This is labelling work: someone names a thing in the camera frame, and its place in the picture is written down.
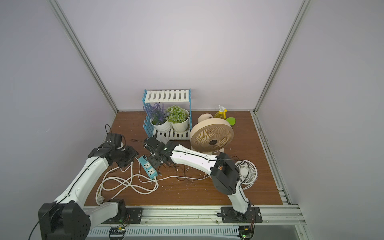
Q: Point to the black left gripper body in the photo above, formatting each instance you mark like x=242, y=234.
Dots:
x=126, y=154

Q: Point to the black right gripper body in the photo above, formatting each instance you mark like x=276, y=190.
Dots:
x=155, y=159

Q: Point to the teal white power strip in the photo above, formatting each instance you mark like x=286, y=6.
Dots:
x=150, y=170

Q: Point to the small white desk fan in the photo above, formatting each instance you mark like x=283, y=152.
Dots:
x=248, y=173

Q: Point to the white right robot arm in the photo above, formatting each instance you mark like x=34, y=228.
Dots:
x=222, y=170

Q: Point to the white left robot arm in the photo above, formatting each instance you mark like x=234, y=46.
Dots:
x=65, y=218

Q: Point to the large beige desk fan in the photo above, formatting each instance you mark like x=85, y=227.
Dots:
x=211, y=136

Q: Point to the white pot purple lavender plant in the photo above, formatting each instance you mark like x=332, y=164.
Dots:
x=158, y=116

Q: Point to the white pot green plant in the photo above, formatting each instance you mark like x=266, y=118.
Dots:
x=179, y=118

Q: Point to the beige round humidifier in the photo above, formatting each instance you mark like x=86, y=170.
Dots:
x=204, y=117

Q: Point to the blue white wooden plant shelf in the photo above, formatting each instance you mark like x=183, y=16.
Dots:
x=168, y=98

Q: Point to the yellow spray bottle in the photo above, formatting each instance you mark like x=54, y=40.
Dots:
x=221, y=114

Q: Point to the green round small object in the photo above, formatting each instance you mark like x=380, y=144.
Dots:
x=231, y=121

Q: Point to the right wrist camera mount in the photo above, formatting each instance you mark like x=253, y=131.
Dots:
x=153, y=145

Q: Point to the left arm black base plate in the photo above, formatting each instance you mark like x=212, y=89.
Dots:
x=127, y=216

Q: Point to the aluminium front rail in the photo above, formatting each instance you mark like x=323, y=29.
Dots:
x=284, y=222

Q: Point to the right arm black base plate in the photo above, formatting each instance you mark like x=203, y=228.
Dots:
x=229, y=215

